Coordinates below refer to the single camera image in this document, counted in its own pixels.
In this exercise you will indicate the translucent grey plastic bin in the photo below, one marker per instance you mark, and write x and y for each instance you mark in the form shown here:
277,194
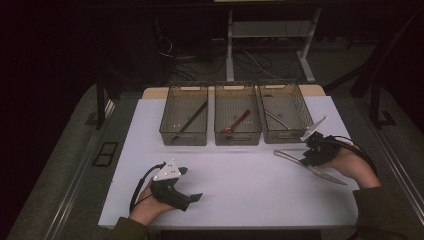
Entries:
237,100
290,106
185,115

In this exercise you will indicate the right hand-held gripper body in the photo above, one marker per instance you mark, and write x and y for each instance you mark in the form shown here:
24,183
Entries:
325,148

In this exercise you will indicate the black chopstick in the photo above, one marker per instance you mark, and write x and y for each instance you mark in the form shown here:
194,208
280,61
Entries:
195,116
186,126

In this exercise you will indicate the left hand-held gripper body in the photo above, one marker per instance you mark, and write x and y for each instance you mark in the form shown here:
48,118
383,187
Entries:
166,193

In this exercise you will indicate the black metal stand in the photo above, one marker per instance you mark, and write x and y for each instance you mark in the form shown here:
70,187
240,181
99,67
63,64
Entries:
375,106

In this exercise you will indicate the person's left hand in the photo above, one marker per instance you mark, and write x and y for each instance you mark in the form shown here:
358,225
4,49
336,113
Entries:
145,210

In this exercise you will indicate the brown wooden spoon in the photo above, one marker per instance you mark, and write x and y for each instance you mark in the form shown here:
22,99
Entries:
238,121

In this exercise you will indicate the metal table knife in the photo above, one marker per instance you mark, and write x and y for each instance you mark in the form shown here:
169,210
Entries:
286,156
278,120

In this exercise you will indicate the white desk frame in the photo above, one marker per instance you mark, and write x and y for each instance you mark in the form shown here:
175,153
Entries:
230,50

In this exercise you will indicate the person's right hand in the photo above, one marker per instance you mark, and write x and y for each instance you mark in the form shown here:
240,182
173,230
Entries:
358,165

